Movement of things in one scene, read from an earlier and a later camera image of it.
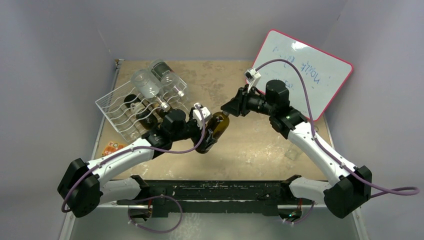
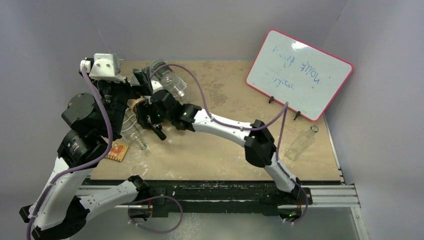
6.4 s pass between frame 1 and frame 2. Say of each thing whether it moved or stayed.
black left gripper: moved
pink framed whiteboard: stayed
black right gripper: moved
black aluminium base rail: stayed
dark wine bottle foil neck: moved
